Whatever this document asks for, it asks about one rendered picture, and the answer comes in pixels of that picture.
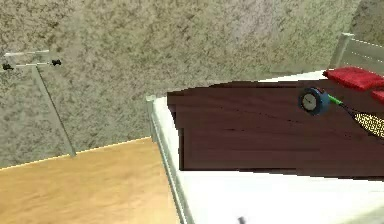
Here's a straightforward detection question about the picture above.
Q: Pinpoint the dark brown blanket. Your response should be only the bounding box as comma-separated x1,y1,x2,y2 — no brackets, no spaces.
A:
166,78,384,181

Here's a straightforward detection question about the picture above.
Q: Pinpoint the white bed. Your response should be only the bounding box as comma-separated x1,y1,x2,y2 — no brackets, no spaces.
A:
145,32,384,224

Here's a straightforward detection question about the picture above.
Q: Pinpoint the blue round alarm clock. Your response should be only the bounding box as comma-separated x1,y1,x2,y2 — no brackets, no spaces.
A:
297,86,332,117

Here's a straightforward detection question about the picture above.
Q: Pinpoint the large red pillow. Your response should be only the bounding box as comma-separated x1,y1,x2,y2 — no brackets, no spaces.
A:
322,66,384,92

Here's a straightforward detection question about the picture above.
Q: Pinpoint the green handled racket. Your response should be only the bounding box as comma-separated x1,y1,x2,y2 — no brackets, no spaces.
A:
327,93,384,141

